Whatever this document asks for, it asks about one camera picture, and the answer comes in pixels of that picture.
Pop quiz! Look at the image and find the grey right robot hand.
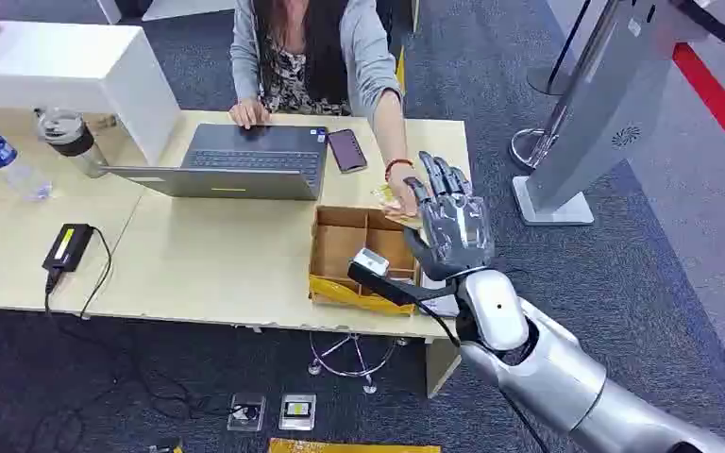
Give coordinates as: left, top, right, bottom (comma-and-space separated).
402, 150, 497, 282

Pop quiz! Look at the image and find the person's hand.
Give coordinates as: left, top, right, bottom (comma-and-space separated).
228, 98, 272, 130
384, 163, 428, 218

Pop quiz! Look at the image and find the wooden card box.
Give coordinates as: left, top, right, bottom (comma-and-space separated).
308, 205, 425, 317

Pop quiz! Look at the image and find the dark smartphone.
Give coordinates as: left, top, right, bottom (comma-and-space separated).
327, 128, 369, 175

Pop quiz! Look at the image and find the chrome stool base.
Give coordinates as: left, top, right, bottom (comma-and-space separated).
307, 332, 411, 395

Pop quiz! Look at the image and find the grey kiosk stand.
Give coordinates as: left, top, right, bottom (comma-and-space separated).
512, 0, 725, 227

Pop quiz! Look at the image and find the person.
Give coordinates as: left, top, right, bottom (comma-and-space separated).
228, 0, 428, 218

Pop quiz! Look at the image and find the grey open laptop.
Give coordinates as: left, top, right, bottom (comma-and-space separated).
100, 123, 330, 202

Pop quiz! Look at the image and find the yellow sheet on floor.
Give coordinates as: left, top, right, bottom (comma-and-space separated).
267, 437, 443, 453

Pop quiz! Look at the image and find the floor socket plate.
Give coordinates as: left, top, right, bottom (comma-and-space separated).
227, 393, 267, 433
278, 393, 317, 432

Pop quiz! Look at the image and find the red floor tape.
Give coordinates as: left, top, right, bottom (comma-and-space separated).
671, 42, 725, 179

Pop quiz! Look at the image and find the black power adapter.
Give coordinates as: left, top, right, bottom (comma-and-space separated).
42, 223, 95, 274

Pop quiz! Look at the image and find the steel travel mug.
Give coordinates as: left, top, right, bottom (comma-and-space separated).
35, 109, 110, 180

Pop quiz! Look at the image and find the white box stand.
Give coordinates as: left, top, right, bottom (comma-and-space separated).
0, 20, 182, 168

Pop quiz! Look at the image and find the clear plastic water bottle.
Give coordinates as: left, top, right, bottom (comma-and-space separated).
0, 113, 54, 203

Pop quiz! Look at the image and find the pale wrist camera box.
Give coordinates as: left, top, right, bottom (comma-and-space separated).
352, 247, 391, 278

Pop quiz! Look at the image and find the red wrist bracelet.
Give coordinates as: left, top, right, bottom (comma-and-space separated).
384, 158, 415, 183

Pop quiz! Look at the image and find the black adapter cable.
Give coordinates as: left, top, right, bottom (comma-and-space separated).
43, 226, 115, 319

